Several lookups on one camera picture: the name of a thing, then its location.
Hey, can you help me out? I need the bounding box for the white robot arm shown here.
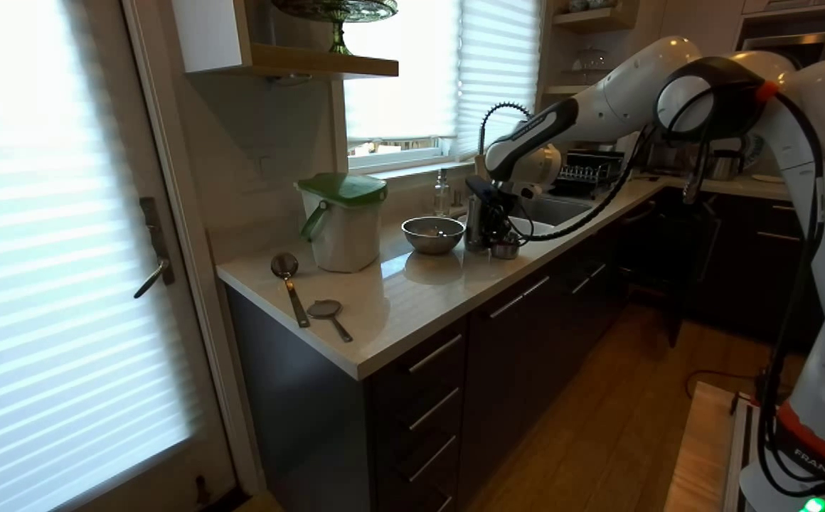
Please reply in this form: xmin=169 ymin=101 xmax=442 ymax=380
xmin=485 ymin=36 xmax=825 ymax=512

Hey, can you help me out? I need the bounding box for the small flat steel strainer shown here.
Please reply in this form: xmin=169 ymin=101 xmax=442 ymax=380
xmin=307 ymin=297 xmax=352 ymax=340

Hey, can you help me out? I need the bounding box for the steel mixing bowl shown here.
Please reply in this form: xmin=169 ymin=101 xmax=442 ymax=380
xmin=401 ymin=215 xmax=466 ymax=255

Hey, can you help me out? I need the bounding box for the steel ladle spoon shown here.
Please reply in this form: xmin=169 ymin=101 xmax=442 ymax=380
xmin=271 ymin=253 xmax=311 ymax=327

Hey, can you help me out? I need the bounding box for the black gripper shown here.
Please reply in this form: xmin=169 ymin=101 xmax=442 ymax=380
xmin=469 ymin=176 xmax=524 ymax=253

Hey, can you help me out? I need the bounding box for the white bin green lid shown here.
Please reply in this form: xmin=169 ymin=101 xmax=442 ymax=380
xmin=295 ymin=172 xmax=388 ymax=272

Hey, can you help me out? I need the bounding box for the door lever handle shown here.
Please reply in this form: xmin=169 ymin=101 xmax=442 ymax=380
xmin=135 ymin=195 xmax=173 ymax=297

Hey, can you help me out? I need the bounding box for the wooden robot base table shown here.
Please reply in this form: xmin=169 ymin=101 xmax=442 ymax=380
xmin=662 ymin=380 xmax=746 ymax=512

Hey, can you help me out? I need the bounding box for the kitchen sink basin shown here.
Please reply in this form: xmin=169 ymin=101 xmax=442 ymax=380
xmin=527 ymin=195 xmax=591 ymax=223

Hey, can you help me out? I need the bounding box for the gooseneck kitchen faucet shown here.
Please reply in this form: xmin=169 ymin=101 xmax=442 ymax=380
xmin=476 ymin=101 xmax=529 ymax=159

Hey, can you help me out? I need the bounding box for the dark kitchen cabinet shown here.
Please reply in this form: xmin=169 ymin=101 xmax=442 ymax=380
xmin=219 ymin=206 xmax=624 ymax=512

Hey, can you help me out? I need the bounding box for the clear soap dispenser bottle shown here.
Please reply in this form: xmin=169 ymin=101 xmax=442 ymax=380
xmin=433 ymin=168 xmax=452 ymax=215

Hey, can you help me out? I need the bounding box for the black dish rack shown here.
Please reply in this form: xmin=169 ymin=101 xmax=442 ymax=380
xmin=551 ymin=147 xmax=624 ymax=195

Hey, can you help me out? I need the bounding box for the wooden wall shelf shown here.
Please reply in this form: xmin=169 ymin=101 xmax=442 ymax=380
xmin=172 ymin=0 xmax=399 ymax=77

